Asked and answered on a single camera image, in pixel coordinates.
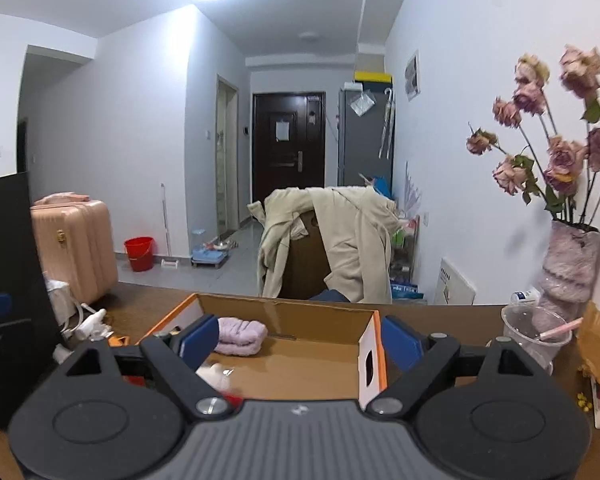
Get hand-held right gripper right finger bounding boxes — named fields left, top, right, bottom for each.
left=365, top=315, right=548, bottom=418

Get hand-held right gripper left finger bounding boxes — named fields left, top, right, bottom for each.
left=55, top=314, right=231, bottom=418

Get lilac towel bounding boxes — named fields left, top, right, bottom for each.
left=214, top=317, right=269, bottom=357

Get red orange cardboard box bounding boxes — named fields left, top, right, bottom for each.
left=142, top=292, right=388, bottom=408

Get black paper bag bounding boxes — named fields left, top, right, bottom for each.
left=0, top=172, right=65, bottom=428

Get blue pet feeder tray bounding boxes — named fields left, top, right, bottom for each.
left=191, top=230, right=238, bottom=266

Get pink suitcase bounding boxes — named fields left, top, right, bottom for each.
left=30, top=192, right=119, bottom=306

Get red bucket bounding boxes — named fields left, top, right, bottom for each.
left=124, top=236, right=155, bottom=273

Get beige coat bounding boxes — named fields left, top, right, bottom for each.
left=247, top=186, right=401, bottom=305

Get white mop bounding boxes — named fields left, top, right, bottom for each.
left=160, top=183, right=181, bottom=269

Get brown chair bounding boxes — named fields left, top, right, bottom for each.
left=284, top=209, right=332, bottom=301

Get clear plastic cup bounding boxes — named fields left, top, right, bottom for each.
left=501, top=304, right=573, bottom=376

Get white bottle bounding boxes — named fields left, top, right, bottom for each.
left=510, top=287, right=543, bottom=307

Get pink straw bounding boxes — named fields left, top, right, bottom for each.
left=540, top=317, right=583, bottom=342

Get pink fuzzy vase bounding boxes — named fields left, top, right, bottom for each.
left=537, top=220, right=600, bottom=333

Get dark brown entrance door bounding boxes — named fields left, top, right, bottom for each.
left=252, top=92, right=327, bottom=203

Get grey refrigerator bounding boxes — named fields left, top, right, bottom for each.
left=337, top=86, right=395, bottom=188

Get white folded umbrella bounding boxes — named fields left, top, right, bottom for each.
left=378, top=87, right=396, bottom=159

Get clear plastic bag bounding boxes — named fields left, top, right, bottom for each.
left=349, top=92, right=376, bottom=117

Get dried pink roses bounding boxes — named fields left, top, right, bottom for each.
left=466, top=45, right=600, bottom=226

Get yellow box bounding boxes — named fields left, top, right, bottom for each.
left=354, top=71, right=394, bottom=86

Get white wall heater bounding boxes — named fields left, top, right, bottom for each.
left=434, top=257, right=477, bottom=306

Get white charger with cable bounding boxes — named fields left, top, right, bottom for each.
left=62, top=302, right=113, bottom=343

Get wall poster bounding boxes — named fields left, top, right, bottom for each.
left=405, top=51, right=422, bottom=102

